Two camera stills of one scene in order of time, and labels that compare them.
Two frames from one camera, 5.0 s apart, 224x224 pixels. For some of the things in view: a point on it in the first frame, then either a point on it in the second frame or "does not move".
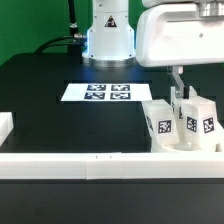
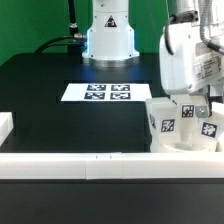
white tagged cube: (161, 121) does not move
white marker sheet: (79, 92) does not move
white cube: (199, 123) does not move
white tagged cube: (181, 112) -> (210, 129)
